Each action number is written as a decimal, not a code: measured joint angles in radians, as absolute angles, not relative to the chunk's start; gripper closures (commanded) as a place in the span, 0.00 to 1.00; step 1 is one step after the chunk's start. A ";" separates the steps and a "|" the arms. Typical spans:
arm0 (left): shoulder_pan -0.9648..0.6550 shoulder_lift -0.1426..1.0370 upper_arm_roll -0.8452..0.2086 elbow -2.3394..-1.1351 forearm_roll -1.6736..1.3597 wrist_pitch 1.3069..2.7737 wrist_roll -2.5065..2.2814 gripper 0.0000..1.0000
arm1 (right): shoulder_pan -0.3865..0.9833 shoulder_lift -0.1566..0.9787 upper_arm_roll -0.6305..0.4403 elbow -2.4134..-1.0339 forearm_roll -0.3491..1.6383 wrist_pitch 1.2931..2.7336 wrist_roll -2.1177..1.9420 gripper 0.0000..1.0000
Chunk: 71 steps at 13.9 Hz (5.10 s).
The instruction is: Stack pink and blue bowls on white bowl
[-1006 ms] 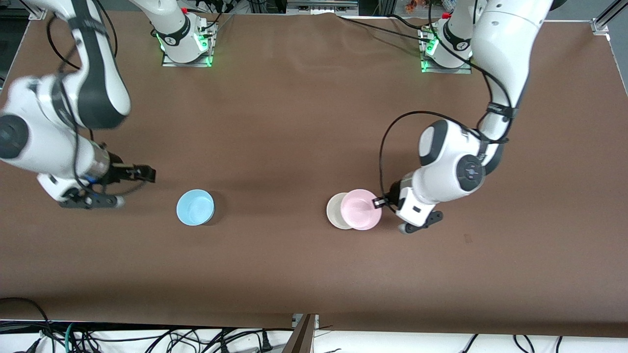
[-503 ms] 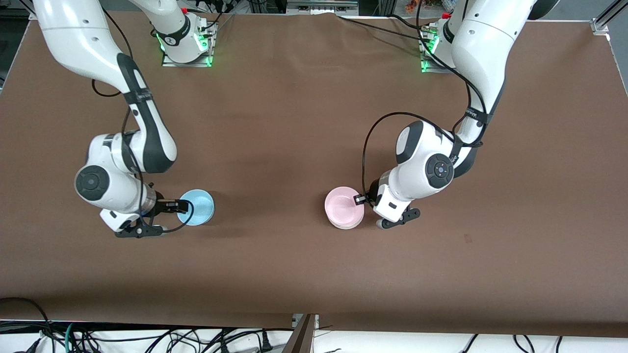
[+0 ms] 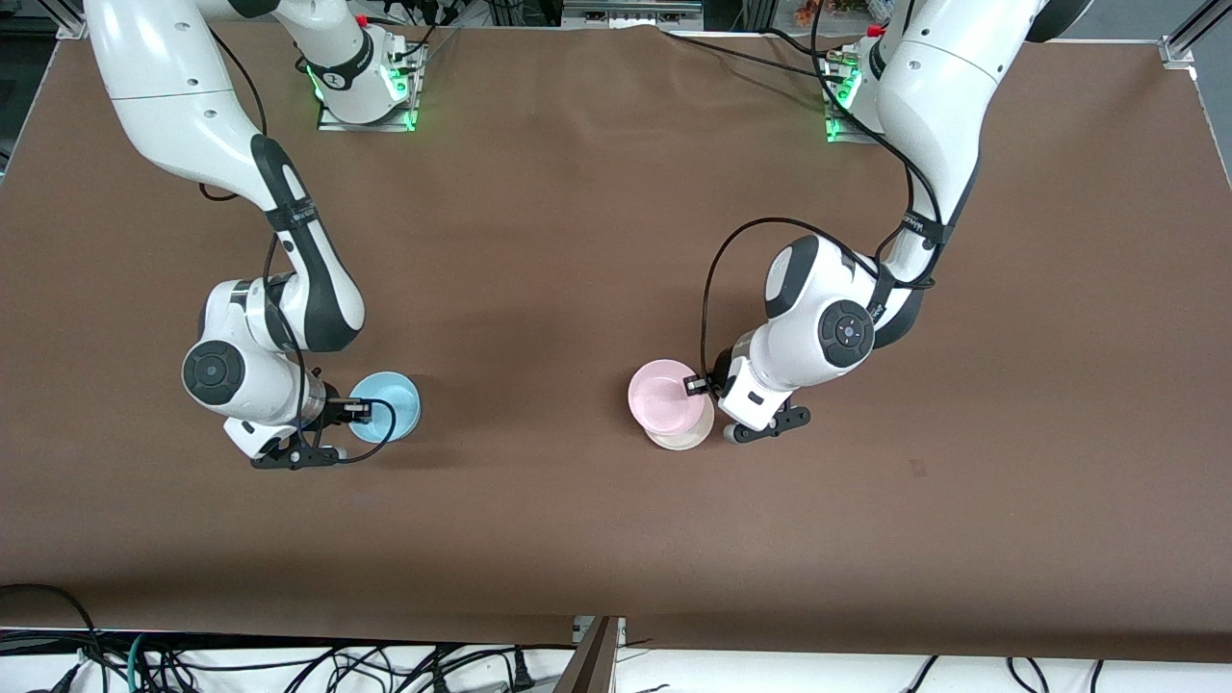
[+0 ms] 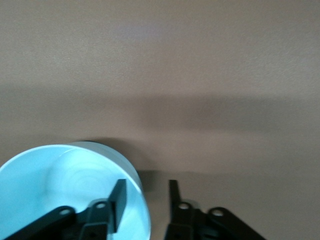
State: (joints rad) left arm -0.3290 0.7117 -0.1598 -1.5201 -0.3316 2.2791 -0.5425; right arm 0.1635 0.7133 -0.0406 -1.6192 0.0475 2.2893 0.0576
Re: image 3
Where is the pink plastic bowl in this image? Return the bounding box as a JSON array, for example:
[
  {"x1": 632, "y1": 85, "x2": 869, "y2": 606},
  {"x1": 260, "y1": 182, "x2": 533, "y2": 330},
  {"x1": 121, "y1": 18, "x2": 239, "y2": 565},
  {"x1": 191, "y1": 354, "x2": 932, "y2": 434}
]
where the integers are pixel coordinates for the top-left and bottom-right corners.
[{"x1": 628, "y1": 359, "x2": 710, "y2": 436}]

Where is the blue plastic bowl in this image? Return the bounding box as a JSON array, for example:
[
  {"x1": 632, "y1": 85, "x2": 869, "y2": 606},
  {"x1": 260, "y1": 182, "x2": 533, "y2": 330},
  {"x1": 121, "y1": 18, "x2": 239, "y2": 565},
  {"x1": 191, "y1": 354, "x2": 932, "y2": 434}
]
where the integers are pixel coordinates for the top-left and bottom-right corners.
[{"x1": 348, "y1": 371, "x2": 423, "y2": 445}]

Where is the white plastic bowl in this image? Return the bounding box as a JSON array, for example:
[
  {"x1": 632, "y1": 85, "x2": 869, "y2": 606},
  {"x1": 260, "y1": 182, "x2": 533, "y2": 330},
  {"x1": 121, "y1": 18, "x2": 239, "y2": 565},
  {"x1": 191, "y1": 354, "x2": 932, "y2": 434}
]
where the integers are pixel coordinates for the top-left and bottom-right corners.
[{"x1": 643, "y1": 395, "x2": 716, "y2": 451}]

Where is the brown table cover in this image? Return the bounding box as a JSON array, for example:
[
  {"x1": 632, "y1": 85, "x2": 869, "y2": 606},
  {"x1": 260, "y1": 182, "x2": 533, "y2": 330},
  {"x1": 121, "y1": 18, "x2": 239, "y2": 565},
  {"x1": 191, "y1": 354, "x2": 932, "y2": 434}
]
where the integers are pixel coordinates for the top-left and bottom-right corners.
[{"x1": 0, "y1": 19, "x2": 1232, "y2": 665}]

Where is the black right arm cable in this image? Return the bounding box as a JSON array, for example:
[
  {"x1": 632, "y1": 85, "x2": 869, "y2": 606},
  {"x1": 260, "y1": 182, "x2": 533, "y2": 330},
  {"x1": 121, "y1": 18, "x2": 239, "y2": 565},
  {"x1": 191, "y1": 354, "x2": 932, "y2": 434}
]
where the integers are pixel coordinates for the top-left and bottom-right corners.
[{"x1": 197, "y1": 29, "x2": 398, "y2": 465}]

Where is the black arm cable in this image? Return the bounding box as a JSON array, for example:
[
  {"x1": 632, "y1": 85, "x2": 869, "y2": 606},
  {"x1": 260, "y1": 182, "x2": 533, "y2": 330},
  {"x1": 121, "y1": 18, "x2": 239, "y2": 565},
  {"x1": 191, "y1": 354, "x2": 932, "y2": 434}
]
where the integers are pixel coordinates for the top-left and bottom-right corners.
[
  {"x1": 197, "y1": 29, "x2": 398, "y2": 465},
  {"x1": 701, "y1": 0, "x2": 949, "y2": 386}
]

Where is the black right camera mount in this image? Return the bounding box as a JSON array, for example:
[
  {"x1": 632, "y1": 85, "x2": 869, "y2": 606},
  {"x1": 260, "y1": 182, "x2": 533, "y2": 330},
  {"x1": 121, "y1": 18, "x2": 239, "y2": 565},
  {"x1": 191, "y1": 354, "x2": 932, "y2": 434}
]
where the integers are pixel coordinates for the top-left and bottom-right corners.
[{"x1": 250, "y1": 443, "x2": 349, "y2": 472}]

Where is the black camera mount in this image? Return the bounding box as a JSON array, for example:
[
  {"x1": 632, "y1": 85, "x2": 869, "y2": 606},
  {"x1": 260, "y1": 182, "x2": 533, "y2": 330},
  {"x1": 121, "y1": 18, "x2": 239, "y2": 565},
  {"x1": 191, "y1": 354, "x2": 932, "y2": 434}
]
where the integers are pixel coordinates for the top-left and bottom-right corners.
[
  {"x1": 250, "y1": 443, "x2": 349, "y2": 472},
  {"x1": 724, "y1": 407, "x2": 812, "y2": 445}
]

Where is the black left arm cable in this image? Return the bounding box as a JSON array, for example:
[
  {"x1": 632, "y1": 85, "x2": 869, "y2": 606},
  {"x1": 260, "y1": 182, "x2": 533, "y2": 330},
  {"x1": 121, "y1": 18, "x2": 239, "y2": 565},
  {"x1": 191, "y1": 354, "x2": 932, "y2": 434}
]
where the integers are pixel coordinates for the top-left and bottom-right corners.
[{"x1": 701, "y1": 0, "x2": 949, "y2": 386}]

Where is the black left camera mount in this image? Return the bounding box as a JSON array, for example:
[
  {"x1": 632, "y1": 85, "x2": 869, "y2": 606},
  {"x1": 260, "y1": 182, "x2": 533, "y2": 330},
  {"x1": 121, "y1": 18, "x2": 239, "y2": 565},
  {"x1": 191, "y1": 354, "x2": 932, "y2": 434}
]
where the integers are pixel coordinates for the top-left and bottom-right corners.
[{"x1": 724, "y1": 407, "x2": 812, "y2": 445}]

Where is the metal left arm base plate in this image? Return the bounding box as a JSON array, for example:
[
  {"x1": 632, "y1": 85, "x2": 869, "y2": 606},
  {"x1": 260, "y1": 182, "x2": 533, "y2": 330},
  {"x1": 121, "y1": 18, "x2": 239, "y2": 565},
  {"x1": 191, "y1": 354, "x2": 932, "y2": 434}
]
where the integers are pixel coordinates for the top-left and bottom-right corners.
[{"x1": 823, "y1": 53, "x2": 888, "y2": 145}]

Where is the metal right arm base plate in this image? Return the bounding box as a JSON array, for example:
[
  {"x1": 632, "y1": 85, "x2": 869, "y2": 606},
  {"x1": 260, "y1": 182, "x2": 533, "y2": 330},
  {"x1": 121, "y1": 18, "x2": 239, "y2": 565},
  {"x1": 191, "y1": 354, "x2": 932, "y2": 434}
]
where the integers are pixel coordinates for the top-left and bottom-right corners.
[{"x1": 316, "y1": 43, "x2": 424, "y2": 133}]

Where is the metal post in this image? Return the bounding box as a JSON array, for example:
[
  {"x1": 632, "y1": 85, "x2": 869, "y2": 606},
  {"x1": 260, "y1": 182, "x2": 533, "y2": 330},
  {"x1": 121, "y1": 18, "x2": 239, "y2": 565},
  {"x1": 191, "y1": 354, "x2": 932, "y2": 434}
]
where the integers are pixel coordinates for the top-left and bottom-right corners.
[{"x1": 553, "y1": 616, "x2": 627, "y2": 693}]

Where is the black looped floor cable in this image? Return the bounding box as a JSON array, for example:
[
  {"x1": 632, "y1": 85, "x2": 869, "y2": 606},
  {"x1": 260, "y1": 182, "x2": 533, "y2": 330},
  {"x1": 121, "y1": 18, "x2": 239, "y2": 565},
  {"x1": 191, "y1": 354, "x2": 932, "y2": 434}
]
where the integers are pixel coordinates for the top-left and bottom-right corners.
[{"x1": 0, "y1": 582, "x2": 102, "y2": 675}]

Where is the long black table cable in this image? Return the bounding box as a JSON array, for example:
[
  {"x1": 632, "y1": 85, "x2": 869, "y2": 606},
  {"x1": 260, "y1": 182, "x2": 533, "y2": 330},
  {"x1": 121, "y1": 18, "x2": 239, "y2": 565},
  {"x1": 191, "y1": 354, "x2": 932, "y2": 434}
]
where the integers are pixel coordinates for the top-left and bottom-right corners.
[{"x1": 662, "y1": 34, "x2": 848, "y2": 80}]

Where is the short black table cable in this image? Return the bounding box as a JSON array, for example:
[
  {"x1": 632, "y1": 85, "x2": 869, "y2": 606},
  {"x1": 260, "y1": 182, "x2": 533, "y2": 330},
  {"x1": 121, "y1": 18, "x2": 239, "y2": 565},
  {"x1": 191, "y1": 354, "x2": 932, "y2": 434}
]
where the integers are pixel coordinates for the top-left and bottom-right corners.
[{"x1": 760, "y1": 27, "x2": 831, "y2": 57}]

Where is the aluminium rack frame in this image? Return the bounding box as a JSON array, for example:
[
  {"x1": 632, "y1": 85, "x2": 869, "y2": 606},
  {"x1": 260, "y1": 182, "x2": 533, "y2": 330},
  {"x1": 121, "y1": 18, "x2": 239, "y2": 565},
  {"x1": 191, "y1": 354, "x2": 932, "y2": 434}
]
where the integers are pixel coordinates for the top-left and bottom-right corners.
[{"x1": 561, "y1": 0, "x2": 706, "y2": 30}]

